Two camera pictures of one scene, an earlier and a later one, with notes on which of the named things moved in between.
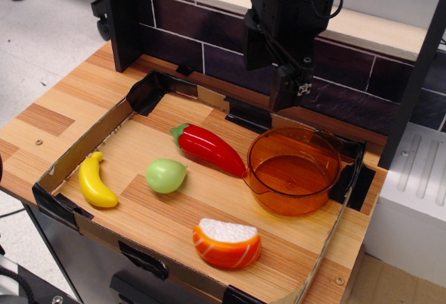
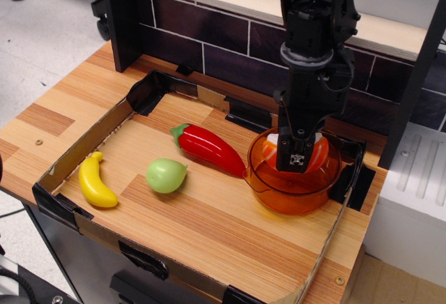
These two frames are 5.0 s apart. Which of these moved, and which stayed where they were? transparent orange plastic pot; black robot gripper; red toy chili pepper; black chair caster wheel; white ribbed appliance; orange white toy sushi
Moved: orange white toy sushi; black robot gripper
Stayed: black chair caster wheel; red toy chili pepper; white ribbed appliance; transparent orange plastic pot
